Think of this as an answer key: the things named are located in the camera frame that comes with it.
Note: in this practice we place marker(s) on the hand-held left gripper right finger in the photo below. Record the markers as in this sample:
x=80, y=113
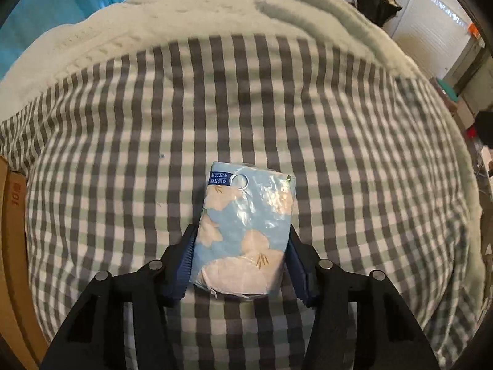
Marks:
x=300, y=273

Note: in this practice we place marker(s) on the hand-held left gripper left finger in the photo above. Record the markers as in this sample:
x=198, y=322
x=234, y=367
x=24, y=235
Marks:
x=181, y=273

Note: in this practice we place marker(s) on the light blue tissue packet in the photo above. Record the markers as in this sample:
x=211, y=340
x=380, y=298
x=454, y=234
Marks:
x=242, y=235

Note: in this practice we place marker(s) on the brown cardboard box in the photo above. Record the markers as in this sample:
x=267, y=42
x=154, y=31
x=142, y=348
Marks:
x=15, y=239

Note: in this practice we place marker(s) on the grey white checked cloth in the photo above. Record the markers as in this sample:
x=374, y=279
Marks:
x=308, y=142

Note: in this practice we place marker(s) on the pale green knitted blanket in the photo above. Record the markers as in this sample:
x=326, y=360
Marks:
x=192, y=7

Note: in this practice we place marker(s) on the white wardrobe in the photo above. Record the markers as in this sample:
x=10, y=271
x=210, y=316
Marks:
x=431, y=27

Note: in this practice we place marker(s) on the blue curtain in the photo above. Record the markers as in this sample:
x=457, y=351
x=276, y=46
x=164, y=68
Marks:
x=57, y=0

